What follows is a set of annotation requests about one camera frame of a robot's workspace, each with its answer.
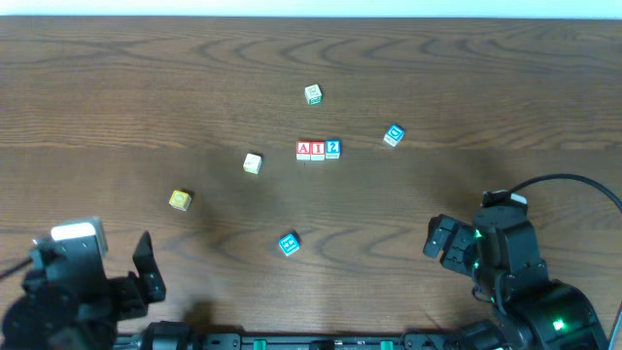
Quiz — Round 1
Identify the blue number 2 block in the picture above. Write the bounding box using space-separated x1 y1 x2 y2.
325 140 341 159

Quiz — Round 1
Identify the red letter I block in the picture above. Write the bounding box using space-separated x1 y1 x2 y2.
310 141 326 160

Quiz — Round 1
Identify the red letter A block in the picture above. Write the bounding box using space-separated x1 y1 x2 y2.
295 140 311 160

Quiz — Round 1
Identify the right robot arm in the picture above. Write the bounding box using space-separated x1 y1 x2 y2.
423 205 609 349

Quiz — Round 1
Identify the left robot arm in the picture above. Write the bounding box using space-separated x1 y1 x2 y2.
1 232 201 349

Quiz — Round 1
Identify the blue letter D block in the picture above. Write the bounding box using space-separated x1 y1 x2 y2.
383 124 404 147

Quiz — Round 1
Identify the blue letter H block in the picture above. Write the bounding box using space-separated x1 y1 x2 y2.
278 232 300 257

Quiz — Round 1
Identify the pale yellow wooden block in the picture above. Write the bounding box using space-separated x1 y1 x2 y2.
243 153 262 174

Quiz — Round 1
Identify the green lettered white block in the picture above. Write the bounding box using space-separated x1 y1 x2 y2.
304 85 323 105

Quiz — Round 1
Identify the left black cable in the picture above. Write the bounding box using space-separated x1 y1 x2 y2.
0 257 34 281

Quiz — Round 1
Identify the black cable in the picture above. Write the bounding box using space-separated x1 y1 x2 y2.
0 257 34 281
507 173 622 350

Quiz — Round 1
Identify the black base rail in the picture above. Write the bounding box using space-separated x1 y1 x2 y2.
113 333 475 350

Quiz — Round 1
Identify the right black cable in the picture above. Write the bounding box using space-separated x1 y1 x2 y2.
507 173 622 350

